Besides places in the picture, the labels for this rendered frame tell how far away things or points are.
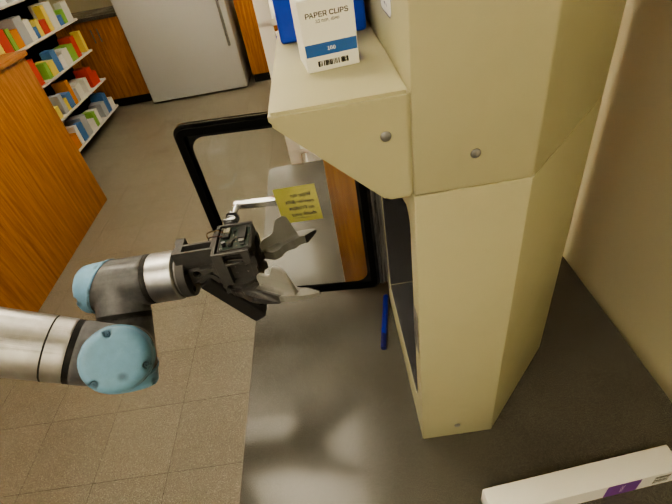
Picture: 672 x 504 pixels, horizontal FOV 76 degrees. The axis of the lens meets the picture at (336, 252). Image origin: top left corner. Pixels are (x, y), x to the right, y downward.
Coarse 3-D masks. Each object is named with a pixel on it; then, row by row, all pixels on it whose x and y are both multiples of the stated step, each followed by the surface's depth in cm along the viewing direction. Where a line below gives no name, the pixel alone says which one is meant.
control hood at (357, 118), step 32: (288, 64) 44; (352, 64) 41; (384, 64) 39; (288, 96) 37; (320, 96) 36; (352, 96) 35; (384, 96) 34; (288, 128) 35; (320, 128) 35; (352, 128) 35; (384, 128) 36; (352, 160) 37; (384, 160) 37; (384, 192) 40
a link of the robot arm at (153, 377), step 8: (136, 312) 62; (144, 312) 63; (96, 320) 62; (104, 320) 61; (112, 320) 61; (120, 320) 61; (128, 320) 61; (136, 320) 62; (144, 320) 63; (152, 320) 65; (144, 328) 62; (152, 328) 64; (152, 336) 64; (152, 376) 62; (144, 384) 61; (152, 384) 63; (128, 392) 60
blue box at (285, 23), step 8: (272, 0) 47; (280, 0) 47; (288, 0) 47; (360, 0) 47; (280, 8) 47; (288, 8) 47; (360, 8) 48; (280, 16) 48; (288, 16) 48; (360, 16) 48; (280, 24) 48; (288, 24) 48; (360, 24) 49; (280, 32) 49; (288, 32) 49; (288, 40) 49; (296, 40) 49
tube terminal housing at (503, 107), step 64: (448, 0) 30; (512, 0) 30; (576, 0) 33; (448, 64) 33; (512, 64) 33; (576, 64) 38; (448, 128) 36; (512, 128) 36; (576, 128) 46; (448, 192) 40; (512, 192) 41; (576, 192) 57; (448, 256) 45; (512, 256) 46; (448, 320) 52; (512, 320) 54; (448, 384) 60; (512, 384) 71
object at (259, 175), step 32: (224, 160) 72; (256, 160) 72; (288, 160) 72; (320, 160) 72; (224, 192) 76; (256, 192) 76; (288, 192) 76; (320, 192) 76; (352, 192) 76; (256, 224) 81; (320, 224) 80; (352, 224) 80; (288, 256) 86; (320, 256) 86; (352, 256) 85
